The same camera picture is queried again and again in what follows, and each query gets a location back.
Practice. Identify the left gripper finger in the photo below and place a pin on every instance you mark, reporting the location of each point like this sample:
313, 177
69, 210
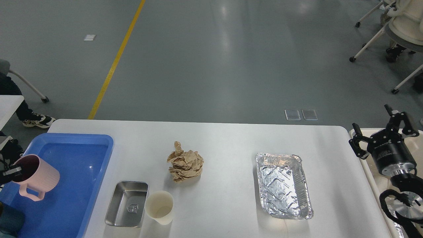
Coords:
7, 175

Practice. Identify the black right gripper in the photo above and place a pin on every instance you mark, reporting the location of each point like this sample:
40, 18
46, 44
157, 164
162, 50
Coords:
387, 147

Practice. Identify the pink ribbed mug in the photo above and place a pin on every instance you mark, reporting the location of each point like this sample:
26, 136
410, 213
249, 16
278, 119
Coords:
37, 177

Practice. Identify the aluminium foil tray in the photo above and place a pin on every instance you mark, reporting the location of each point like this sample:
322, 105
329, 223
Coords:
283, 187

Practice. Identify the stainless steel tray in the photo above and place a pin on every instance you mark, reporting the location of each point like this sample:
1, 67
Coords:
126, 207

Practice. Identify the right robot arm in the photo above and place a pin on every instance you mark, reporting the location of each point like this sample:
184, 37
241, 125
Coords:
407, 202

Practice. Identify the beige plastic bin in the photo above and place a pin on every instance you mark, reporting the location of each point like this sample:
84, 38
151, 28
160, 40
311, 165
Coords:
414, 145

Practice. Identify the white cup in bin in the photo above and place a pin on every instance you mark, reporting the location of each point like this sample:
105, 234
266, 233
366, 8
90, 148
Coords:
382, 183

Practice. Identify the blue plastic bin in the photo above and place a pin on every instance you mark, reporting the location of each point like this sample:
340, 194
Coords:
82, 161

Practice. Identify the white side table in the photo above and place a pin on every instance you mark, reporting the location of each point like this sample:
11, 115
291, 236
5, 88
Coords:
8, 106

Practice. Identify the floor outlet cover right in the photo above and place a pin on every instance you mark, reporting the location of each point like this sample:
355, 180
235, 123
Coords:
309, 114

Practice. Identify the floor outlet cover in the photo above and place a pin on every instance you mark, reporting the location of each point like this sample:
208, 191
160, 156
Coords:
292, 115
309, 114

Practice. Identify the floor outlet cover left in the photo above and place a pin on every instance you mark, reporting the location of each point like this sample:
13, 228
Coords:
292, 115

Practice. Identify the person in dark trousers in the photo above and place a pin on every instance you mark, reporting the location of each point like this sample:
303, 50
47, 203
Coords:
28, 118

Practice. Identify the foil tray in bin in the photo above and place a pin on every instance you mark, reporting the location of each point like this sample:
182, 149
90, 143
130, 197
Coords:
398, 231

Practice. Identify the grey office chair left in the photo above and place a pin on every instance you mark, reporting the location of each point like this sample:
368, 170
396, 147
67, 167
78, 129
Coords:
6, 70

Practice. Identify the white office chair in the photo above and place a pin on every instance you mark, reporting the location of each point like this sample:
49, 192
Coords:
405, 28

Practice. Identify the cream paper cup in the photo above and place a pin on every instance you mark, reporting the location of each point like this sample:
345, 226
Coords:
159, 206

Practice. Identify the white floor paper scrap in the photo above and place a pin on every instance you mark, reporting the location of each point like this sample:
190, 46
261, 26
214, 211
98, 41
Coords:
89, 37

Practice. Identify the crumpled brown paper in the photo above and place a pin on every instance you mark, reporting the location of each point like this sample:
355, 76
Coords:
184, 164

